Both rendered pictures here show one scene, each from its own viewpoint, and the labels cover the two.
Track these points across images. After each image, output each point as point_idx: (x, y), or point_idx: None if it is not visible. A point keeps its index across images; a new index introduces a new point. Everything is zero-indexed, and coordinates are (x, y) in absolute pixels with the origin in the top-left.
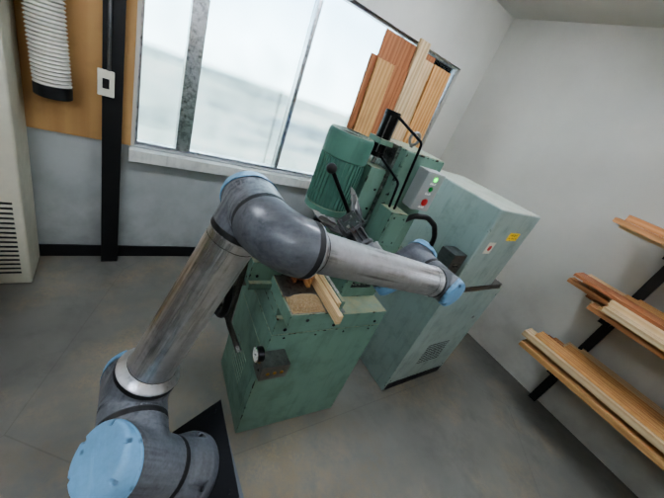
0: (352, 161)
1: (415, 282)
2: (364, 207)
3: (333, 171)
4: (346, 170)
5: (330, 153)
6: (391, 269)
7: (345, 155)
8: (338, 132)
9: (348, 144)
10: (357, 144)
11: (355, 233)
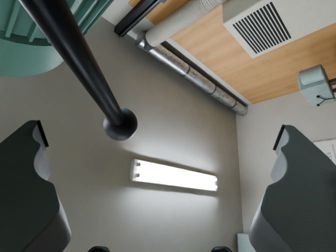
0: (5, 44)
1: None
2: None
3: (121, 139)
4: (24, 17)
5: (87, 32)
6: None
7: (42, 54)
8: (63, 61)
9: (36, 68)
10: (3, 72)
11: None
